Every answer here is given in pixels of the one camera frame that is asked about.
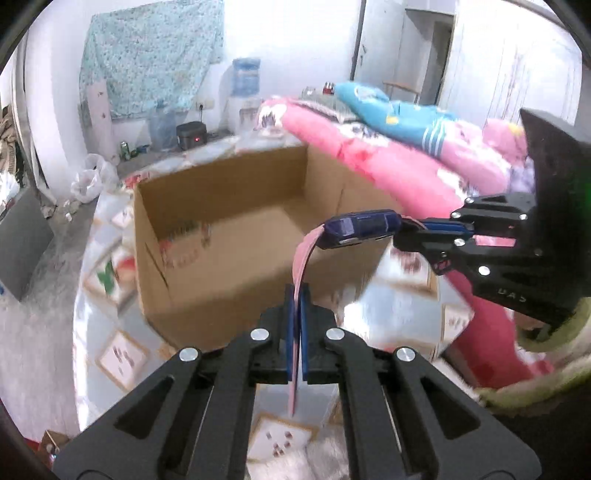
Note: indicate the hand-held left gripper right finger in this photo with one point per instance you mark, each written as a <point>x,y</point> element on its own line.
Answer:
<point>304,332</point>

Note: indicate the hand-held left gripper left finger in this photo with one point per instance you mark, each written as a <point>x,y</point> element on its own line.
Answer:
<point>290,332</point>

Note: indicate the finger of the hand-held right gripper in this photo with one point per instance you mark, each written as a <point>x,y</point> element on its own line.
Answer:
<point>489,207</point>
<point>434,244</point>

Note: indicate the cardboard box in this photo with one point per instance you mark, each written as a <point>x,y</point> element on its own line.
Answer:
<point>231,277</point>

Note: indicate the person's right forearm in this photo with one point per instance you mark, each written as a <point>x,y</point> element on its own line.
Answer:
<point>545,383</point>

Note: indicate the lilac padded cloth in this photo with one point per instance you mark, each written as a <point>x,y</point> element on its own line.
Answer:
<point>521,177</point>

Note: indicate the pink printed quilt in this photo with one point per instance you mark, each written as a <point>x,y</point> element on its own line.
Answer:
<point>369,157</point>

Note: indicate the blue cartoon quilt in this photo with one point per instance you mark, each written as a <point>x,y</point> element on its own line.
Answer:
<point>406,120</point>

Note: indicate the white wardrobe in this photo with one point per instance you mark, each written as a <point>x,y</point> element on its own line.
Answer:
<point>508,60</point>

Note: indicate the wooden chair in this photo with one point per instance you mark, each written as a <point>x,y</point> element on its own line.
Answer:
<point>401,86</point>

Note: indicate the fruit print tablecloth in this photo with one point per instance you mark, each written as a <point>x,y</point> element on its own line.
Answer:
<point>111,318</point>

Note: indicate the white door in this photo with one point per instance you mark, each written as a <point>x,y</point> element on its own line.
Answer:
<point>383,41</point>

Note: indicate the small black heater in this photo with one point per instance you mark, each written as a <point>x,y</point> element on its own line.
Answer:
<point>191,136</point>

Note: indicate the white water dispenser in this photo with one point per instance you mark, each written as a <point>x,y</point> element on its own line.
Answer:
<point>242,115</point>

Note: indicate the clear plastic water jug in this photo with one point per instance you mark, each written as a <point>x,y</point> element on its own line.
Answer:
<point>161,127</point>

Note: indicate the green drink can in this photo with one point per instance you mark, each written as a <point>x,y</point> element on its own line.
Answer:
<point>124,151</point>

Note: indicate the white plastic bag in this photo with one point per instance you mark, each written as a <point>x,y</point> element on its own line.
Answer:
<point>92,180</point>

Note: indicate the blue water dispenser bottle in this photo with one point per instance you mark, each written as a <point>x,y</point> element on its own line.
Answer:
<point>245,76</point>

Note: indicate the small brown box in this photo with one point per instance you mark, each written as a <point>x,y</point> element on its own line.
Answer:
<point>54,445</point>

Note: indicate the grey flat panel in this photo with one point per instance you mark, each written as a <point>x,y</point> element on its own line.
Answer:
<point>23,244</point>

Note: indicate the white leaning board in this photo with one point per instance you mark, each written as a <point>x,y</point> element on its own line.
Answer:
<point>100,120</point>

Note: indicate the teal floral hanging cloth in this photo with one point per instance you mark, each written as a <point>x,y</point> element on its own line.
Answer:
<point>147,55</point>

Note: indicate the beige clutter pile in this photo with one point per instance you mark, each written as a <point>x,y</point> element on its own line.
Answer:
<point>8,147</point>

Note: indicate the white wall socket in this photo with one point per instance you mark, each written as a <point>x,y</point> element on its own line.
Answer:
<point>205,105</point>

